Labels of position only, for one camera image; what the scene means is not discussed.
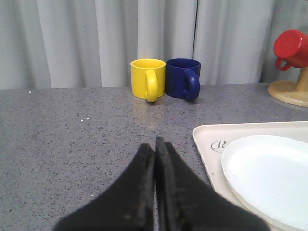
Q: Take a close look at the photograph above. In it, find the wooden mug tree stand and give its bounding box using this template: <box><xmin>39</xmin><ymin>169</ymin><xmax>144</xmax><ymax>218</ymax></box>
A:
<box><xmin>267</xmin><ymin>67</ymin><xmax>308</xmax><ymax>107</ymax></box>

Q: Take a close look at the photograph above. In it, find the grey pleated curtain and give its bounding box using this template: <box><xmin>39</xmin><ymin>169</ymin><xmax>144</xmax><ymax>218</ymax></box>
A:
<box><xmin>0</xmin><ymin>0</ymin><xmax>308</xmax><ymax>89</ymax></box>

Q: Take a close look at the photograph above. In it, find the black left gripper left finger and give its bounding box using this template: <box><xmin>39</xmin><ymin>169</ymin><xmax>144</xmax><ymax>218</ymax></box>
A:
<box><xmin>54</xmin><ymin>144</ymin><xmax>155</xmax><ymax>231</ymax></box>

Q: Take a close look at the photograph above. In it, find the white round plate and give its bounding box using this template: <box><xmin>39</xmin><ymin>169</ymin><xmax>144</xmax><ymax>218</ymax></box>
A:
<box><xmin>221</xmin><ymin>135</ymin><xmax>308</xmax><ymax>231</ymax></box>

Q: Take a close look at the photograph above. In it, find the beige rabbit serving tray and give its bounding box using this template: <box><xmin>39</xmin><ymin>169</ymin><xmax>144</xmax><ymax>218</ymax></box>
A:
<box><xmin>192</xmin><ymin>121</ymin><xmax>308</xmax><ymax>231</ymax></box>

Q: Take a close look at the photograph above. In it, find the yellow mug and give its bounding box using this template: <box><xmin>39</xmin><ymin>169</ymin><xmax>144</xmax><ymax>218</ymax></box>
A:
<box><xmin>130</xmin><ymin>59</ymin><xmax>166</xmax><ymax>102</ymax></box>

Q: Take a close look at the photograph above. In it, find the red ribbed mug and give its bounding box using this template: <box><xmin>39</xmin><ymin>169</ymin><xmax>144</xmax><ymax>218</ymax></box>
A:
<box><xmin>274</xmin><ymin>29</ymin><xmax>308</xmax><ymax>71</ymax></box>

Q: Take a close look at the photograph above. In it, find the dark blue mug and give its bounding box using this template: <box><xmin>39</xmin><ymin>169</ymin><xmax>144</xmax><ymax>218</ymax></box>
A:
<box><xmin>165</xmin><ymin>58</ymin><xmax>201</xmax><ymax>101</ymax></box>

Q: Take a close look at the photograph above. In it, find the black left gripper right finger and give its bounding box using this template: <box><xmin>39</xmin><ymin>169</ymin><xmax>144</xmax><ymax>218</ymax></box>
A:
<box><xmin>155</xmin><ymin>137</ymin><xmax>269</xmax><ymax>231</ymax></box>

